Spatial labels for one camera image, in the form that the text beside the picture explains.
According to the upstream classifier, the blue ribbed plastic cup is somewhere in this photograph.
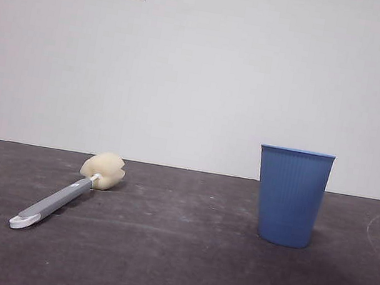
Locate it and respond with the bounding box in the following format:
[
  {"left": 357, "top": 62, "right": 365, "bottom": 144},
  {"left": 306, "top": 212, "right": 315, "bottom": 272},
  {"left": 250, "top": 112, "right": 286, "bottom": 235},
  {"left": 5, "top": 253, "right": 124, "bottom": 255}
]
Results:
[{"left": 246, "top": 142, "right": 337, "bottom": 253}]

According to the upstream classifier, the grey handled sponge cup brush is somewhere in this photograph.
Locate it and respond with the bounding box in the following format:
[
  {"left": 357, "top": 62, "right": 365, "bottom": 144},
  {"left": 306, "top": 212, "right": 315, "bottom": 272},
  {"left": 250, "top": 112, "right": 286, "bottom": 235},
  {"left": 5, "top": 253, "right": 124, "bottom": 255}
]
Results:
[{"left": 7, "top": 138, "right": 129, "bottom": 246}]

